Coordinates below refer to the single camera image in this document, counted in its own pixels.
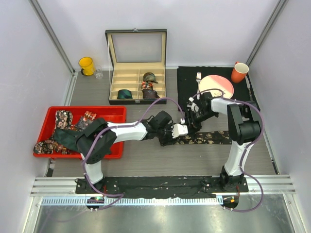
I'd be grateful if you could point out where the dark green leaf tie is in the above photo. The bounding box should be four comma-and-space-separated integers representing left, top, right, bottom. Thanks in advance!
52, 128, 81, 152

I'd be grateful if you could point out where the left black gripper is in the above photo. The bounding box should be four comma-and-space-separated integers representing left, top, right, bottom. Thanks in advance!
156, 123, 178, 146

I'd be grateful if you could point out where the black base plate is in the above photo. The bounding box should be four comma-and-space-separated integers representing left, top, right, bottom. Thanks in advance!
75, 176, 249, 199

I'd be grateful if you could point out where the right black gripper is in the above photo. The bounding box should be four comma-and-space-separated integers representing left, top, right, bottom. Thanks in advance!
184, 109, 217, 134

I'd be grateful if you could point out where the black gold leaf tie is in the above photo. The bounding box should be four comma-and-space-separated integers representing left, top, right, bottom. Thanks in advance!
160, 130, 233, 147

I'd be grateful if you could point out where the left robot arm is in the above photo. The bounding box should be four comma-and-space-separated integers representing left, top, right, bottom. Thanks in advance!
76, 111, 174, 194

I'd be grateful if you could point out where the aluminium front rail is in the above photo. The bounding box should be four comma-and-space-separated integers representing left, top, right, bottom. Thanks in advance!
31, 175, 295, 209

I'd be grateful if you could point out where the black placemat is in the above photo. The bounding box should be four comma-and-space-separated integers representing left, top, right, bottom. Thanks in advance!
177, 67, 257, 110

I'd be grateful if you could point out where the rolled green blue tie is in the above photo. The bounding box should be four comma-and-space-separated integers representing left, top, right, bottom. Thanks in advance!
117, 89, 133, 100

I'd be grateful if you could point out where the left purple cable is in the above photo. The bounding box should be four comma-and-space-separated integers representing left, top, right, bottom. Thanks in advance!
41, 97, 187, 223

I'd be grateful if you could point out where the orange striped rolled tie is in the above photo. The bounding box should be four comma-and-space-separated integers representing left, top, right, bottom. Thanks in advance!
84, 111, 97, 120

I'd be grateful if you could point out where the yellow mug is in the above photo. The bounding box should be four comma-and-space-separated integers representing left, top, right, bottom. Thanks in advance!
78, 57, 95, 76

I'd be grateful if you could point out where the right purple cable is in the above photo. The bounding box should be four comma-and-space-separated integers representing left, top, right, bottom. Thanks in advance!
189, 88, 265, 213

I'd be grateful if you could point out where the silver knife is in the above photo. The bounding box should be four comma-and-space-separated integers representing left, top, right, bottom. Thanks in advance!
245, 75, 253, 100

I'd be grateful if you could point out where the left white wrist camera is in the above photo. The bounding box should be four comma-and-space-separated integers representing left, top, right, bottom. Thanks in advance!
172, 124, 188, 138

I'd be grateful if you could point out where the rolled dark maroon tie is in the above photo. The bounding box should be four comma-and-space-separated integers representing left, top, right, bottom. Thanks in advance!
142, 89, 160, 100

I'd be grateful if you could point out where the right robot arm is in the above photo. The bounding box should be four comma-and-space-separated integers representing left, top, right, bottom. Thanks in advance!
185, 92, 264, 192

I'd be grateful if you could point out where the silver fork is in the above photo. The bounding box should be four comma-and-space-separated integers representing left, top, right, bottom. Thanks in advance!
196, 72, 202, 100

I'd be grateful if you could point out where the orange mug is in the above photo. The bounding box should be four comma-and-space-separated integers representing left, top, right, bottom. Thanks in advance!
231, 62, 249, 83

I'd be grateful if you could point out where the purple cable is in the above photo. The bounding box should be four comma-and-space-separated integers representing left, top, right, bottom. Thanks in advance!
189, 88, 265, 213
41, 97, 187, 223

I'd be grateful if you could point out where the pink cream plate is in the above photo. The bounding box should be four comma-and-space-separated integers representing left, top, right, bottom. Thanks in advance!
199, 75, 234, 99

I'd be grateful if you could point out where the rolled orange floral tie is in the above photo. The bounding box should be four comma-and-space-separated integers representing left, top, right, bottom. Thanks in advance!
141, 82, 154, 90

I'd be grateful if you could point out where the clear glass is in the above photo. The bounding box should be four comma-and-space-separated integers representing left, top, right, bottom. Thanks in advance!
94, 66, 104, 80

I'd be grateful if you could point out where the black tie storage box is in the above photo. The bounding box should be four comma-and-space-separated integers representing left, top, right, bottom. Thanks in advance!
105, 29, 167, 105

